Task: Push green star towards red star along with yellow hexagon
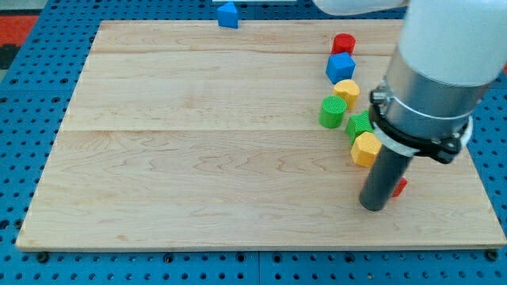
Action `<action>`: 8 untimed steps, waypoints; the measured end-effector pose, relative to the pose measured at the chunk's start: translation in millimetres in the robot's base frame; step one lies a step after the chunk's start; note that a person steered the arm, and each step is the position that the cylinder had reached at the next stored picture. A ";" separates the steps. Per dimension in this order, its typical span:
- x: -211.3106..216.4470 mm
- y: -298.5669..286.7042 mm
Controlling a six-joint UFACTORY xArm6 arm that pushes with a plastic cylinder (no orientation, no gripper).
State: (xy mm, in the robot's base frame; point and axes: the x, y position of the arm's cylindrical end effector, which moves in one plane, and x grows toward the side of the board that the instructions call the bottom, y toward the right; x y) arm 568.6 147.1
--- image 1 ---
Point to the green star block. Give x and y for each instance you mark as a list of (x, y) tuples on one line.
[(357, 125)]

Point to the yellow hexagon block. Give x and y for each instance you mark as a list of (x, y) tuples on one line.
[(365, 149)]

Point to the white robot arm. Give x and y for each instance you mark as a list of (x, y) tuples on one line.
[(448, 54)]

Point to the red star block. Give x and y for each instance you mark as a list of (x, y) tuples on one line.
[(403, 182)]

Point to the wooden board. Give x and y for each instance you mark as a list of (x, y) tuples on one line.
[(184, 136)]

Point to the green cylinder block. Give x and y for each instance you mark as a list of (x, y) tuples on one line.
[(332, 110)]

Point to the yellow heart block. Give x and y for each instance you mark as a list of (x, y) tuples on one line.
[(349, 91)]

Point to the blue cube block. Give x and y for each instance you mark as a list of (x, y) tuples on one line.
[(339, 67)]

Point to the blue triangle block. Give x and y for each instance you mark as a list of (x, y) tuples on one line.
[(227, 16)]

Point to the red cylinder block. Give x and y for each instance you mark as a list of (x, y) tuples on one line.
[(343, 43)]

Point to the dark grey pusher cylinder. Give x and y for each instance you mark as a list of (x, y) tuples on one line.
[(383, 178)]

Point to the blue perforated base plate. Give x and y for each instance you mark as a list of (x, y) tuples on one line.
[(35, 90)]

